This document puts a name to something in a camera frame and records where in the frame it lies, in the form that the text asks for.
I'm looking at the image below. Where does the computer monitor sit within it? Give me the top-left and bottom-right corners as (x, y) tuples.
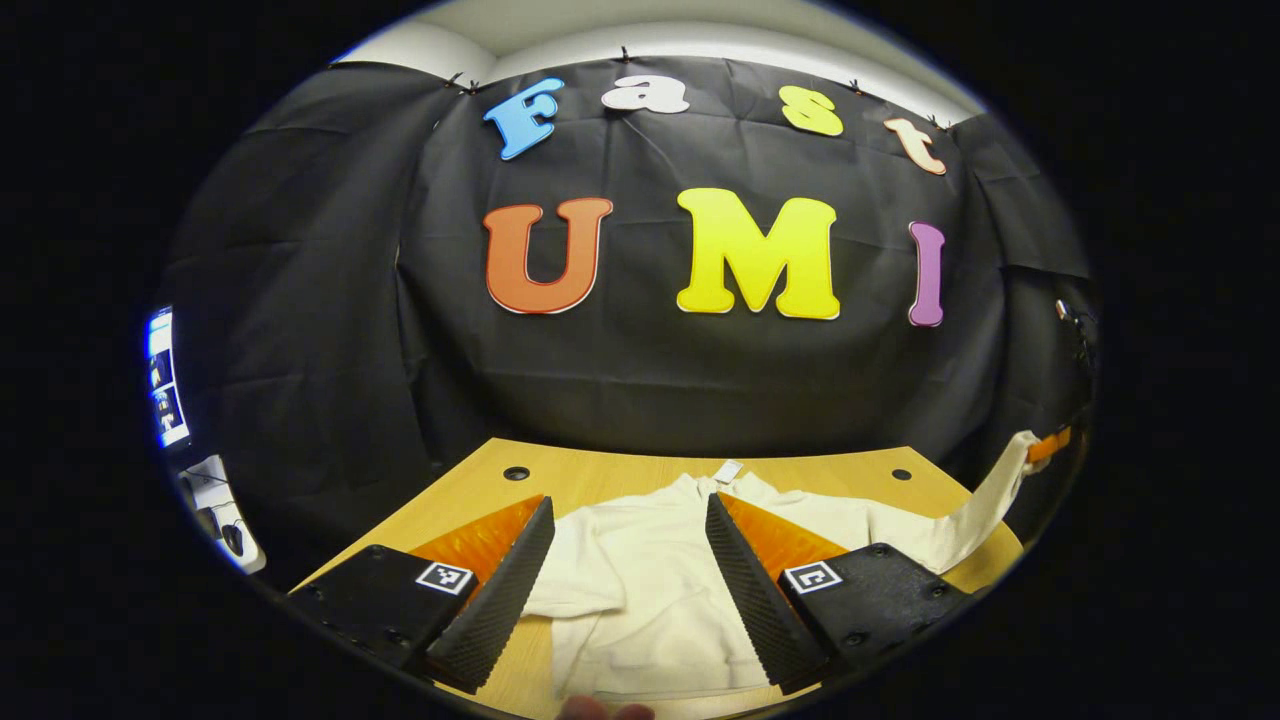
(146, 306), (193, 451)

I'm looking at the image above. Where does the black backdrop cloth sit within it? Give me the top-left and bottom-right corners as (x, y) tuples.
(160, 55), (1101, 591)

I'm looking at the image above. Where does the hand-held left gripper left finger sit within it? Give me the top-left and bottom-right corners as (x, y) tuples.
(283, 495), (557, 695)

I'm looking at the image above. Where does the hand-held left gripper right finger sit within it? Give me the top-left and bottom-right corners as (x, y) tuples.
(704, 492), (974, 699)

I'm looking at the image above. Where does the cream sweatshirt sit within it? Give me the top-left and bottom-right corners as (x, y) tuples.
(520, 430), (1046, 701)

